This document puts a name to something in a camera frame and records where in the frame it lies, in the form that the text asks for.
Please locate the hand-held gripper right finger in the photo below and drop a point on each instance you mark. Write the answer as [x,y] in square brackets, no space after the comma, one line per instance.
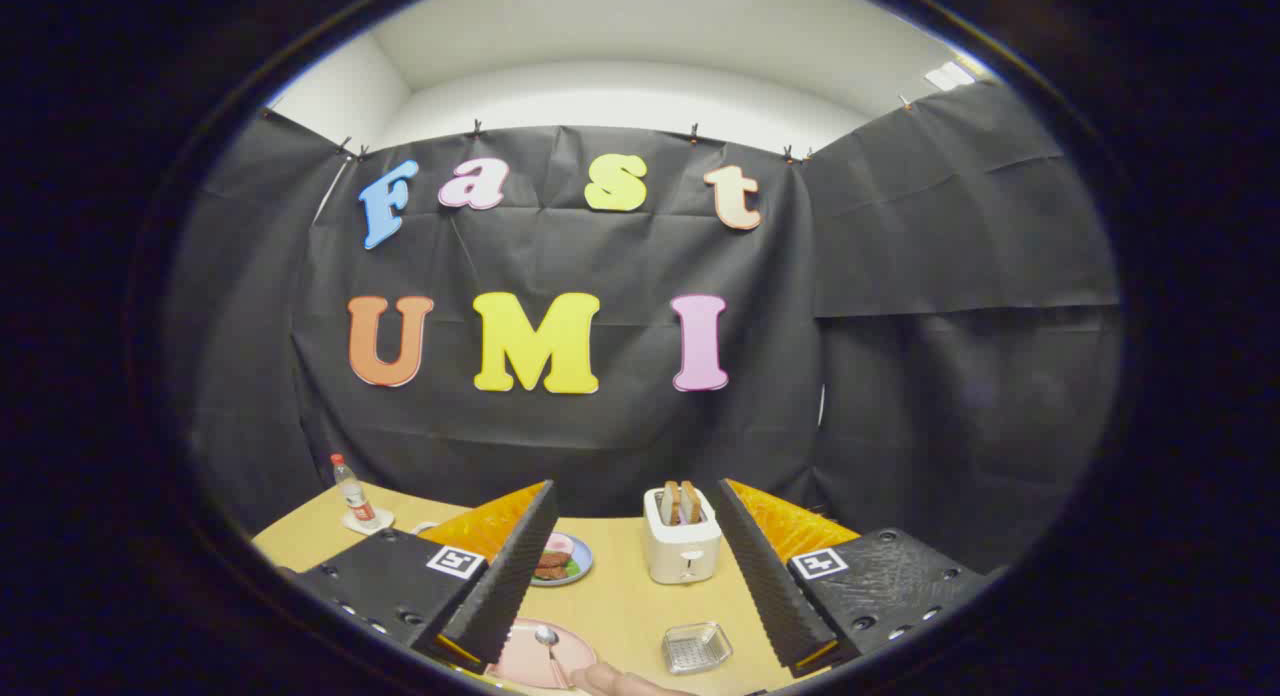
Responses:
[765,576]

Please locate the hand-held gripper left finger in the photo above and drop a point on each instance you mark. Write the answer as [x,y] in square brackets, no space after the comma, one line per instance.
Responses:
[510,576]

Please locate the brown sausage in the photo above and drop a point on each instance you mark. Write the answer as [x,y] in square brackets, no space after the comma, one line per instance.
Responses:
[550,573]
[555,559]

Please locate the pink ham slice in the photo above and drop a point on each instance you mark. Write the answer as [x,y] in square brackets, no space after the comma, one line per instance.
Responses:
[559,544]

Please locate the blue plate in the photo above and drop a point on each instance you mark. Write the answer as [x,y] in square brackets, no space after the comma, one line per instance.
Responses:
[580,561]

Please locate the pink plate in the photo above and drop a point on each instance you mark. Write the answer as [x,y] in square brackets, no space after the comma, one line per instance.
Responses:
[520,656]

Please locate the white toaster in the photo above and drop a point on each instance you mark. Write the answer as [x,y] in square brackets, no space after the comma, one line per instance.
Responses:
[682,556]

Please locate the clear tray with metal strainer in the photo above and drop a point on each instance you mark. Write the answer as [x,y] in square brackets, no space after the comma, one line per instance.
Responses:
[697,648]

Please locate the white divided dish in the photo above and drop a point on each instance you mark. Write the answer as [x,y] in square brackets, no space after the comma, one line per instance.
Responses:
[422,526]

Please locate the toast slice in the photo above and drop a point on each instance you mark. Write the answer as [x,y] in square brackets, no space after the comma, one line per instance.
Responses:
[691,503]
[669,504]

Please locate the white coaster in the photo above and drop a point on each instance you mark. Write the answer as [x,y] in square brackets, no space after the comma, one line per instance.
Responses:
[382,522]

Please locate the clear bottle with red cap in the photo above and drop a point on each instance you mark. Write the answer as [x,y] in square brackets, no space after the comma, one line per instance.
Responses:
[352,491]

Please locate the small ceiling light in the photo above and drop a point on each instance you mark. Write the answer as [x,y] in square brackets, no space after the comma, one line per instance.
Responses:
[949,76]

